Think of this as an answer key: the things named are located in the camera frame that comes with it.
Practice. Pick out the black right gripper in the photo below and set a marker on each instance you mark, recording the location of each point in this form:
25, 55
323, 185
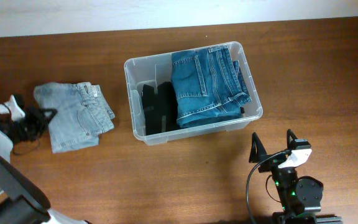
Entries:
257, 152

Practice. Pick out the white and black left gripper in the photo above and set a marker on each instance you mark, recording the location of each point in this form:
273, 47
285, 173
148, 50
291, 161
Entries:
38, 116

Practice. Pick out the light blue jeans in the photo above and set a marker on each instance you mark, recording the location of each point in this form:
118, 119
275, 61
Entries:
82, 114

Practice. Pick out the dark blue jeans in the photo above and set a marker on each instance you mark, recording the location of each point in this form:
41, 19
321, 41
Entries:
209, 86

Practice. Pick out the black garment with tape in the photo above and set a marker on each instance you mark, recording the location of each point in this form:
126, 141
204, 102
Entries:
160, 108

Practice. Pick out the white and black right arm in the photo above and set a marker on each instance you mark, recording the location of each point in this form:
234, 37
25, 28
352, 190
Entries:
300, 197

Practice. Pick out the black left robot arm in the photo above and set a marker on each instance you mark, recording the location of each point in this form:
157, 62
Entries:
21, 201

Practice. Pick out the clear plastic storage container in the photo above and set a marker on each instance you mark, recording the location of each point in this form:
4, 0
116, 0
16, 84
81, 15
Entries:
153, 70

